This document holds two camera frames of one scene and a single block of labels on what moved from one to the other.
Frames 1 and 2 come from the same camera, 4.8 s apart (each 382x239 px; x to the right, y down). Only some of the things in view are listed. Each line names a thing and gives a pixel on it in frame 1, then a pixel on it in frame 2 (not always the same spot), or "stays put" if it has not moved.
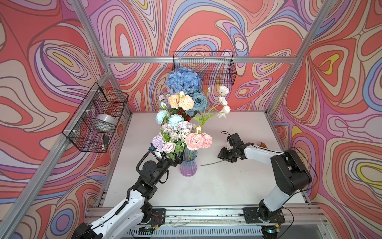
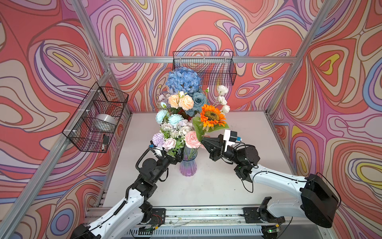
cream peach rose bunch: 184,101 stays put
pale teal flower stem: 163,116 stays put
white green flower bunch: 173,140 stays put
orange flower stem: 261,144 to 211,119
